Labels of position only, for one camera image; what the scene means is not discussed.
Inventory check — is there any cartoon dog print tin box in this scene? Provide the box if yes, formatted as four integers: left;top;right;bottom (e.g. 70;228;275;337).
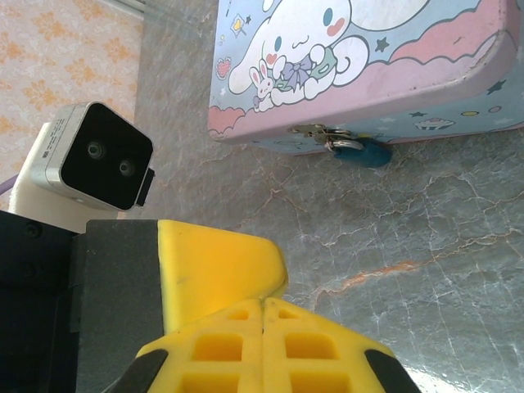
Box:
206;0;524;159

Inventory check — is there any small blue padlock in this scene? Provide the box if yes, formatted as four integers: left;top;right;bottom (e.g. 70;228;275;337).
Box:
323;129;393;169

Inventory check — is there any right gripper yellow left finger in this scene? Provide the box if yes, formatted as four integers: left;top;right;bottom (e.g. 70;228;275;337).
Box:
106;297;264;393

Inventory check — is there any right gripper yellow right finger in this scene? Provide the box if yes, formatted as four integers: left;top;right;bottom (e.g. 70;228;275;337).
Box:
261;297;423;393

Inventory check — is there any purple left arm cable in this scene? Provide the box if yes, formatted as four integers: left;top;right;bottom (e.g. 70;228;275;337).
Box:
0;174;20;200

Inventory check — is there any aluminium table side rail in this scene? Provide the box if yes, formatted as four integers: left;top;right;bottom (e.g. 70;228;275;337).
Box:
108;0;159;21

